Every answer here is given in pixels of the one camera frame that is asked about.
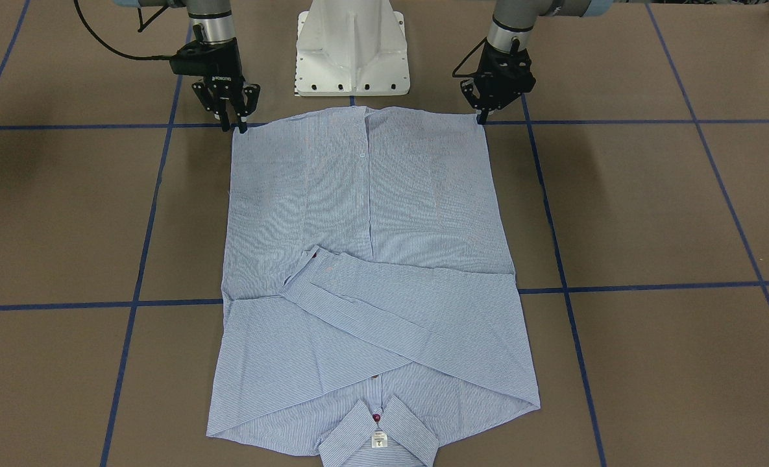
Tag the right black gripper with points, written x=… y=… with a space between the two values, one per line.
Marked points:
x=220 y=70

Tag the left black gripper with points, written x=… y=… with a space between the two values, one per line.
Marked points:
x=511 y=83

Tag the light blue striped shirt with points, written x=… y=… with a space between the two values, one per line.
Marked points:
x=370 y=308

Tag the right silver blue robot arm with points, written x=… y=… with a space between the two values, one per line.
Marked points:
x=210 y=21

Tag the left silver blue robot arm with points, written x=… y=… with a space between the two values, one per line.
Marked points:
x=516 y=19

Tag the white central pedestal column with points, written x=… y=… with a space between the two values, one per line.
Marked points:
x=351 y=49

